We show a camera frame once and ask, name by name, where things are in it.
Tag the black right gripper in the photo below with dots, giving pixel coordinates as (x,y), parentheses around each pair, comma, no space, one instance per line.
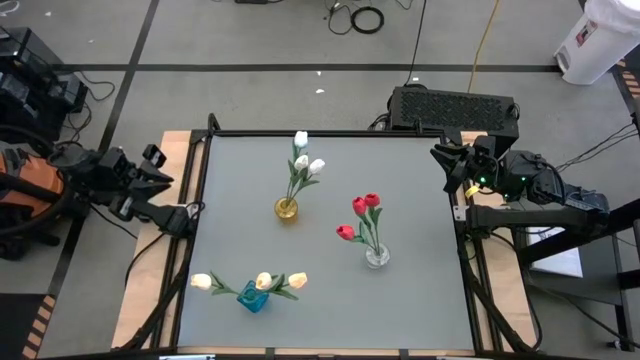
(482,162)

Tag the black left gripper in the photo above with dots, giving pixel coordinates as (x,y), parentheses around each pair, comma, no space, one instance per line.
(116,172)

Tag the red artificial tulip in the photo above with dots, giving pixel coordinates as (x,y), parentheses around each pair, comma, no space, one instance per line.
(359,205)
(372,200)
(345,232)

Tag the cream artificial tulip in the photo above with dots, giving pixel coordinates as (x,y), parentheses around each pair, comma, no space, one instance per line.
(297,280)
(263,281)
(201,281)

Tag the white artificial tulip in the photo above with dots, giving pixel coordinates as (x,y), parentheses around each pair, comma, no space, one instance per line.
(301,161)
(300,138)
(316,166)

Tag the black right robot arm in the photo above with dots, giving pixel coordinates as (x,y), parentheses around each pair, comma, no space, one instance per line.
(545,215)

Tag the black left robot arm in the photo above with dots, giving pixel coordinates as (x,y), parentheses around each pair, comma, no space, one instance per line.
(160,215)

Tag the clear glass vase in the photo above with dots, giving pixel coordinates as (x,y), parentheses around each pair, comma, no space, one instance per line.
(382,260)

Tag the yellow glass vase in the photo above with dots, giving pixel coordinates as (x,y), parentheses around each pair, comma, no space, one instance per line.
(280,212)

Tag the teal glass vase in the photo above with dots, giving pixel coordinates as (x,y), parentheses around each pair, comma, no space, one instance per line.
(247,302)

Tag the black perforated computer case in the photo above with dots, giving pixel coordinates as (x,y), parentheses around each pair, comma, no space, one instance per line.
(450,107)

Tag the orange black shop vacuum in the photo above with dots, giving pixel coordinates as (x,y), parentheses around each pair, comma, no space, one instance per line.
(35,175)

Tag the black computer tower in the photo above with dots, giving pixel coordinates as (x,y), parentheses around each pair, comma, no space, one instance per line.
(60,95)
(20,50)

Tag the white paper booklet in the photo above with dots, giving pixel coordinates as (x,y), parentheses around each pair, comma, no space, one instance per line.
(560,260)

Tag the white trash bin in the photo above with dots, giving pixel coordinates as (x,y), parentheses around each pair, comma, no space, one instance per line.
(595,50)

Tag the black metal side table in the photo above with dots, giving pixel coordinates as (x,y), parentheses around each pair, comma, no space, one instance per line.
(600,270)

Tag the small white floor plug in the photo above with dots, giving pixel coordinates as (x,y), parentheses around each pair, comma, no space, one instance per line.
(616,344)

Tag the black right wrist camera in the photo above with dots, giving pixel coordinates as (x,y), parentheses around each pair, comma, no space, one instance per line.
(454,180)

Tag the black aluminium rig frame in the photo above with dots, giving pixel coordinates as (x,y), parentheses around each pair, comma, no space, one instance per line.
(325,133)

